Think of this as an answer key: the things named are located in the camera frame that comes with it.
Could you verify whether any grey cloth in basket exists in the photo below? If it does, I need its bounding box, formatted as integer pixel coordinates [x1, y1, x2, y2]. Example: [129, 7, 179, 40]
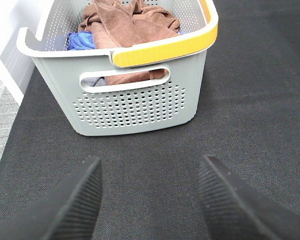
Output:
[82, 77, 107, 87]

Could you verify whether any black table cloth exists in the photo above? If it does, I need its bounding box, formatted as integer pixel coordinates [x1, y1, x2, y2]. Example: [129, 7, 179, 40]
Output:
[0, 0, 300, 240]

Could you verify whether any blue cloth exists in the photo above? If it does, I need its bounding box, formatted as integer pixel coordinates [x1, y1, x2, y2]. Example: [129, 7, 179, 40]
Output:
[67, 31, 96, 51]

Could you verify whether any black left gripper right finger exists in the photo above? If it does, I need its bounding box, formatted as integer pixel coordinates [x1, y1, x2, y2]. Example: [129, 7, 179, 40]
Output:
[197, 155, 300, 240]

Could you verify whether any brown towel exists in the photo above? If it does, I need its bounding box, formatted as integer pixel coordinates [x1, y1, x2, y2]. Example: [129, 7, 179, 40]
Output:
[77, 0, 182, 86]

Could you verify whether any grey perforated laundry basket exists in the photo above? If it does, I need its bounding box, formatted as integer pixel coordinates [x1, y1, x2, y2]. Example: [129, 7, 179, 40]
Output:
[16, 0, 219, 136]

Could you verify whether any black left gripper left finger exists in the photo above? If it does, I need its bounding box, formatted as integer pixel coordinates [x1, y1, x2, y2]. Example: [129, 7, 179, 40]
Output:
[0, 157, 103, 240]

